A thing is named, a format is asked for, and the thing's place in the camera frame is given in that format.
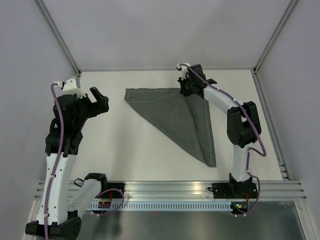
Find grey cloth napkin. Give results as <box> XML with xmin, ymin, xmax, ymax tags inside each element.
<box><xmin>124</xmin><ymin>88</ymin><xmax>217</xmax><ymax>168</ymax></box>

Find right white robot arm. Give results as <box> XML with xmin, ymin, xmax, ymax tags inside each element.
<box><xmin>176</xmin><ymin>63</ymin><xmax>262</xmax><ymax>199</ymax></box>

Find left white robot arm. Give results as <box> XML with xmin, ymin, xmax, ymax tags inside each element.
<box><xmin>25</xmin><ymin>87</ymin><xmax>109</xmax><ymax>240</ymax></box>

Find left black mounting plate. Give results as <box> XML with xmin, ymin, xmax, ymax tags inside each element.
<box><xmin>103</xmin><ymin>182</ymin><xmax>125</xmax><ymax>200</ymax></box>

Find black mounting plate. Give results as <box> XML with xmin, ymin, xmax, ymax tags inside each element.
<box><xmin>103</xmin><ymin>182</ymin><xmax>125</xmax><ymax>200</ymax></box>
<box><xmin>207</xmin><ymin>183</ymin><xmax>258</xmax><ymax>200</ymax></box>

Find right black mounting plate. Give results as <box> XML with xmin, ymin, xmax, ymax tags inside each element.
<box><xmin>207</xmin><ymin>183</ymin><xmax>258</xmax><ymax>200</ymax></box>

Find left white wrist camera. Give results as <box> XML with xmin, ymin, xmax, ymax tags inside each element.
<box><xmin>55</xmin><ymin>76</ymin><xmax>86</xmax><ymax>99</ymax></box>

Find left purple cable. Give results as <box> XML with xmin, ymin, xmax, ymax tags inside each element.
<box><xmin>43</xmin><ymin>82</ymin><xmax>126</xmax><ymax>240</ymax></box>

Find purple cable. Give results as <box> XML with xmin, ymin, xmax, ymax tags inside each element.
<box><xmin>178</xmin><ymin>63</ymin><xmax>266</xmax><ymax>218</ymax></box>
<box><xmin>43</xmin><ymin>82</ymin><xmax>126</xmax><ymax>240</ymax></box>

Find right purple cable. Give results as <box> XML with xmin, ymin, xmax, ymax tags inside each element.
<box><xmin>178</xmin><ymin>63</ymin><xmax>266</xmax><ymax>218</ymax></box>

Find left aluminium frame post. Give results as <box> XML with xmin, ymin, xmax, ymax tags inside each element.
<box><xmin>33</xmin><ymin>0</ymin><xmax>82</xmax><ymax>77</ymax></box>

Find aluminium frame post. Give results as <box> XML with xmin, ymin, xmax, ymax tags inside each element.
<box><xmin>33</xmin><ymin>0</ymin><xmax>82</xmax><ymax>77</ymax></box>
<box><xmin>252</xmin><ymin>0</ymin><xmax>300</xmax><ymax>74</ymax></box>

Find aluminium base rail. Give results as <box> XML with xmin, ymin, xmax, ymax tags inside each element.
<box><xmin>34</xmin><ymin>180</ymin><xmax>307</xmax><ymax>201</ymax></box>

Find white slotted cable duct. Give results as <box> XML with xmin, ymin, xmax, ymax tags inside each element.
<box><xmin>88</xmin><ymin>201</ymin><xmax>232</xmax><ymax>211</ymax></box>

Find right aluminium frame post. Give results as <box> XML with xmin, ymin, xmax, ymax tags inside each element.
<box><xmin>252</xmin><ymin>0</ymin><xmax>300</xmax><ymax>74</ymax></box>

